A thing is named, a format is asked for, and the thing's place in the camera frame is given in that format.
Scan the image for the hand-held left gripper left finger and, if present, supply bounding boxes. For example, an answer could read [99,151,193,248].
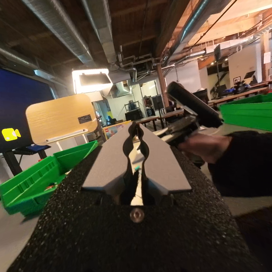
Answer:
[81,121,137,205]

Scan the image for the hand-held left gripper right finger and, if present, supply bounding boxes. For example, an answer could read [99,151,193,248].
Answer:
[138,124,193,205]

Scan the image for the person's right forearm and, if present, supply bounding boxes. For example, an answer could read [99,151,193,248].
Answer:
[208,130,272,197]

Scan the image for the colourful lego set box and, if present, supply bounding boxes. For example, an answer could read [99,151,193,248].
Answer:
[103,120,132,141]

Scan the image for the person's right hand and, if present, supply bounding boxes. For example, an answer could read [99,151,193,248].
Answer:
[178,135,232,164]

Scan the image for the long dark wooden table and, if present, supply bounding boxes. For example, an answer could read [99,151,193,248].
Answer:
[136,109,184,132]

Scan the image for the wooden table black legs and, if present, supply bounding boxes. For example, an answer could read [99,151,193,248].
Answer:
[208,85,272,104]

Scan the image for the metal vent hood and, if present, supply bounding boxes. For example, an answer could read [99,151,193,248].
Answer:
[107,82,131,98]

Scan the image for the grey ceiling pipe cluster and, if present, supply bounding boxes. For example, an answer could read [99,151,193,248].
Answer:
[118,46,177,82]

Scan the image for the green divided plastic bin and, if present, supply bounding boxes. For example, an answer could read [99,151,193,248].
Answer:
[0,140,98,217]

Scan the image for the black monitor stand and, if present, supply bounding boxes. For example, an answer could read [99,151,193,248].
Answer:
[2,145,51,177]

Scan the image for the dark monitor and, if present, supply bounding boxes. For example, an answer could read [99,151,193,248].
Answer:
[0,68,56,153]

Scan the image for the wooden support post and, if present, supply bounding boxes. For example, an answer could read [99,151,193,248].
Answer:
[156,63,169,103]

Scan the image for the black wall speaker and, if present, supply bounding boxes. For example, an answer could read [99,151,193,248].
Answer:
[213,44,222,62]

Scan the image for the silver ventilation duct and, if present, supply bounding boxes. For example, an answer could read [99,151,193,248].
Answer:
[168,0,213,62]

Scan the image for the wide silver ceiling duct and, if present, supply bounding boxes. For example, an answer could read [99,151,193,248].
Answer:
[21,0,97,67]
[82,0,118,65]

